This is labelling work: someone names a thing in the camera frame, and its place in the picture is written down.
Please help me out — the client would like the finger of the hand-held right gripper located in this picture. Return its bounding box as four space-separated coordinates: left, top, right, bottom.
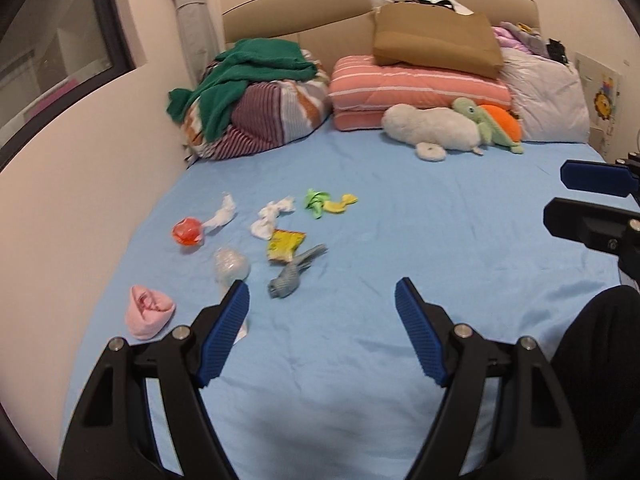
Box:
560 157 640 199
543 196 640 261

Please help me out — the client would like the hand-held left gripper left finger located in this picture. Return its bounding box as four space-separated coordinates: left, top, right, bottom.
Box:
57 280 251 480

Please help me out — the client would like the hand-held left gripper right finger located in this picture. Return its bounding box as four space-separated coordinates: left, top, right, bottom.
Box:
394 276 586 480

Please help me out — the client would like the pink sock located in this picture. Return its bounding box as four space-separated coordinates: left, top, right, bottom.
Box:
125 285 177 341

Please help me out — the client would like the white knotted cloth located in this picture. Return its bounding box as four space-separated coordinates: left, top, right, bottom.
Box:
250 196 296 241

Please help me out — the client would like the green cloth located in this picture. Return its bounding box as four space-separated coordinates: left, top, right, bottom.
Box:
305 188 332 220

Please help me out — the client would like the clear plastic bag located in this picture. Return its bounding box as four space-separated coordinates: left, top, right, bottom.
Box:
214 247 250 287

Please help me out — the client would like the grey sock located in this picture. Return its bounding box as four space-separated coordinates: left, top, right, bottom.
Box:
267 244 328 299

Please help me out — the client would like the white quilted pillow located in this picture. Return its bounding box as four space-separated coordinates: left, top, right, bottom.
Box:
500 47 592 143

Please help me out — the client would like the yellow snack packet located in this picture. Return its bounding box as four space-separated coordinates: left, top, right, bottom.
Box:
266 229 306 263

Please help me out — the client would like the person's black trouser leg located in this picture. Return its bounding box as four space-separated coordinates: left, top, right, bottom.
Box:
550 285 640 480

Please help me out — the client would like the orange plastic wrapper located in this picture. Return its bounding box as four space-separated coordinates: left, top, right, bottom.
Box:
172 217 205 247

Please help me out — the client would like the orange plush toy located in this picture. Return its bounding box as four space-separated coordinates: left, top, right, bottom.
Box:
479 105 523 142

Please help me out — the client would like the blue bed sheet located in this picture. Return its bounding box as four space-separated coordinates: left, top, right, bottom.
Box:
62 122 626 480

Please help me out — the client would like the crumpled white tissue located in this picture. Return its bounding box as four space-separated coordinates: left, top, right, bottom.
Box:
201 192 237 235

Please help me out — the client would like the green plush turtle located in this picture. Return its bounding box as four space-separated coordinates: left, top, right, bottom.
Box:
452 97 525 155

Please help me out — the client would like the small black item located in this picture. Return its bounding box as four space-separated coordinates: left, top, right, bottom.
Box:
546 38 571 63

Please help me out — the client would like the yellow cloth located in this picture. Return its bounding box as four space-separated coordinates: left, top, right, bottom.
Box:
324 193 359 214

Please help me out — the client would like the purple cloth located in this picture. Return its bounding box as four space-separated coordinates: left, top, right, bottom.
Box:
492 21 543 53

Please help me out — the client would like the white plush toy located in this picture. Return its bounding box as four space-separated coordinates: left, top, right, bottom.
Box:
382 103 485 162

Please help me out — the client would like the brown pillow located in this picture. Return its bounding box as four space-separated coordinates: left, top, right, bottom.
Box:
371 2 505 79

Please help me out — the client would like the pink striped folded quilt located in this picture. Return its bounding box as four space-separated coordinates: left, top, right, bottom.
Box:
327 56 512 132

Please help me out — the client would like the striped duvet bundle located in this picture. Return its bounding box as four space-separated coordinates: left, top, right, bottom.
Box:
182 50 332 162

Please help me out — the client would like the green towel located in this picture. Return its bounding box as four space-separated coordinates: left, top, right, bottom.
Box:
167 38 321 142

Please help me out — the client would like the grey curtain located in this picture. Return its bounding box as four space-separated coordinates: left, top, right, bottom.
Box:
159 0 211 88

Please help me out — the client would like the beige bed headboard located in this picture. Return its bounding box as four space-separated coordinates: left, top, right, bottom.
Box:
221 0 543 61

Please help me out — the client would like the dark framed window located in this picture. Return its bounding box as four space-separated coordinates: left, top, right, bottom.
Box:
0 0 137 171

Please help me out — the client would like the wall poster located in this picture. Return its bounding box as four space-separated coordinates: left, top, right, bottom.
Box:
575 52 623 158

